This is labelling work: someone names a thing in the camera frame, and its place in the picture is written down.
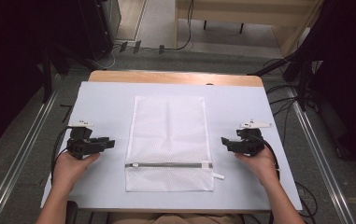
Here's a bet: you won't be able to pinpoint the black chair part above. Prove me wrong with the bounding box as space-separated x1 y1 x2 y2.
64 200 79 224

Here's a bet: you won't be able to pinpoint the person's lap in beige clothing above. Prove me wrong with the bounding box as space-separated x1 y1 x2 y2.
106 212 245 224

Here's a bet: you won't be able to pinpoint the black hanging cable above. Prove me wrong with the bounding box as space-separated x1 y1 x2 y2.
165 0 196 51

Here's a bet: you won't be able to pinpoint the black floor cables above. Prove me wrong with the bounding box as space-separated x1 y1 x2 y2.
263 57 310 147

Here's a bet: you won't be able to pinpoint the black equipment cabinet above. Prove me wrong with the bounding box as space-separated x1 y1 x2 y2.
78 0 123 62

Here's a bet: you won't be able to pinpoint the metal floor rail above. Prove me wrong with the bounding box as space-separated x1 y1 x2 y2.
0 90 61 224
286 86 356 224

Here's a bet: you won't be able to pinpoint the white mesh laundry bag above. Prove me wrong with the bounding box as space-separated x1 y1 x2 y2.
124 95 225 193

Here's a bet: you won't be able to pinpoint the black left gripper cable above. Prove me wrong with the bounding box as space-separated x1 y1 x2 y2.
50 126 71 185

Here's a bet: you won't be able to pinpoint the black looped floor cable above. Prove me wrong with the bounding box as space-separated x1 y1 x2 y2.
294 181 320 219

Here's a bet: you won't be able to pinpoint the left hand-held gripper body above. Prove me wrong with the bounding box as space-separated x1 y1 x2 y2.
65 120 110 161

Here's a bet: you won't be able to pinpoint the black metal stand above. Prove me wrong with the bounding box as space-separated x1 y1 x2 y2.
39 43 100 105
248 50 320 112

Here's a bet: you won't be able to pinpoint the person's left hand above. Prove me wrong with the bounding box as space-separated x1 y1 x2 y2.
51 151 101 194

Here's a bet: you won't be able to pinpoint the wooden table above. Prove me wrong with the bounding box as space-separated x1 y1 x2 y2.
88 69 264 88

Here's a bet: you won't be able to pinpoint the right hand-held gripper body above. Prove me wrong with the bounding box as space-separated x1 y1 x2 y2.
235 119 274 157

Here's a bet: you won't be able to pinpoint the light wooden bench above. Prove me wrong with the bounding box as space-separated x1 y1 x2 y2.
174 0 325 58

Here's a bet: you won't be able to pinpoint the black curtain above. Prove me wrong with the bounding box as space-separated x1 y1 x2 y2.
296 0 356 171

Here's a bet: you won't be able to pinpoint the white floor cable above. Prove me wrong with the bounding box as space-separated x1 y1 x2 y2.
93 43 124 70

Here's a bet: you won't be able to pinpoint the person's right hand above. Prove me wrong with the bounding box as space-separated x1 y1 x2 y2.
235 145 280 188

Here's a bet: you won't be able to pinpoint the white table mat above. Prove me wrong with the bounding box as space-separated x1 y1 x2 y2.
40 80 304 212

